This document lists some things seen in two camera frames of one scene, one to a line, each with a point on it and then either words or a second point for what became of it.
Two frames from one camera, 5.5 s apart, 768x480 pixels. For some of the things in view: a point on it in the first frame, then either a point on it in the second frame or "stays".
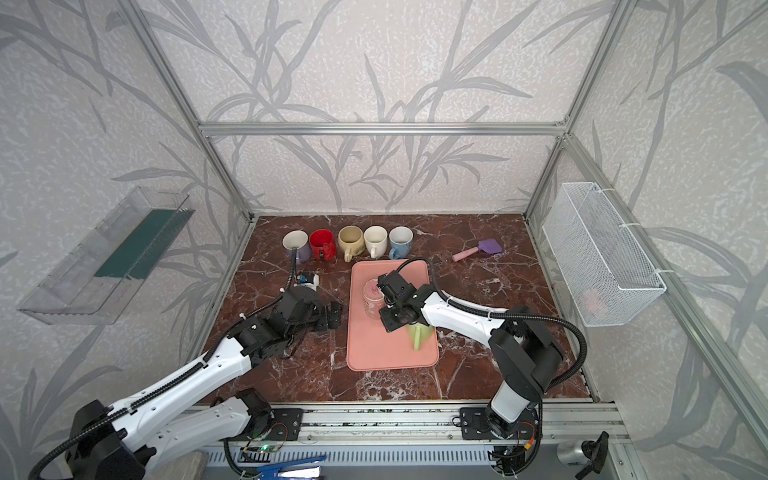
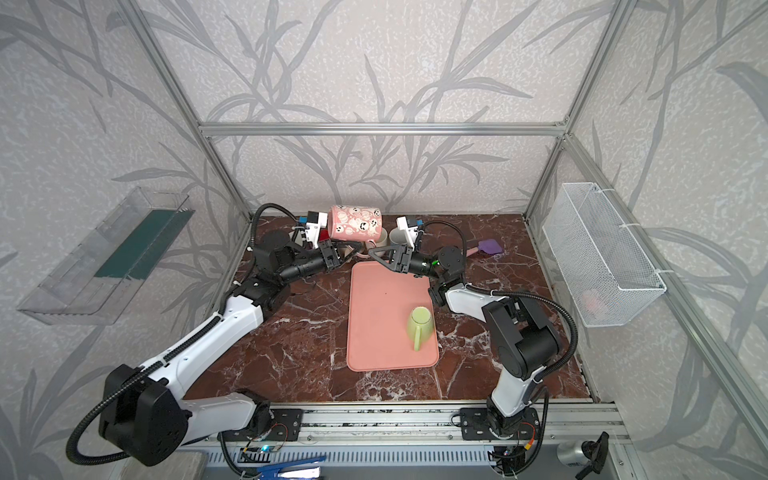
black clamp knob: x=594 y=452 stays
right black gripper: x=389 y=318 to x=402 y=259
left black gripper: x=330 y=315 to x=329 y=258
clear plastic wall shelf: x=98 y=281 stays
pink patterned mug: x=373 y=299 to x=355 y=223
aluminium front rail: x=558 y=422 stays
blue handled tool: x=300 y=469 stays
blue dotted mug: x=400 y=238 stays
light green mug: x=419 y=333 stays
